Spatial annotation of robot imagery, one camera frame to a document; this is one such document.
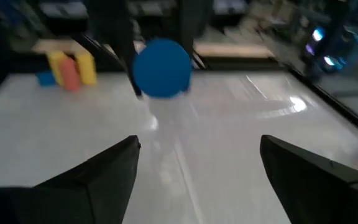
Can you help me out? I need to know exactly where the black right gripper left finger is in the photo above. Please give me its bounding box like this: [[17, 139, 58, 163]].
[[0, 135, 142, 224]]

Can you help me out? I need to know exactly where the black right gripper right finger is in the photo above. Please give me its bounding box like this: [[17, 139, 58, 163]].
[[259, 135, 358, 224]]

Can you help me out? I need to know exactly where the blue cylinder block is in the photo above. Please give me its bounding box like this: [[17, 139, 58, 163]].
[[131, 37, 193, 100]]

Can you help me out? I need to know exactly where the red cylinder block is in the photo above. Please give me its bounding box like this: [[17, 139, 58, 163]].
[[59, 57, 81, 92]]

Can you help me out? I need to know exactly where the computer with blue lights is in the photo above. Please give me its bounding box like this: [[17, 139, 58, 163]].
[[303, 24, 358, 75]]

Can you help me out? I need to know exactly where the black aluminium table frame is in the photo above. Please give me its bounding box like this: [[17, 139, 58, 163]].
[[70, 30, 358, 130]]

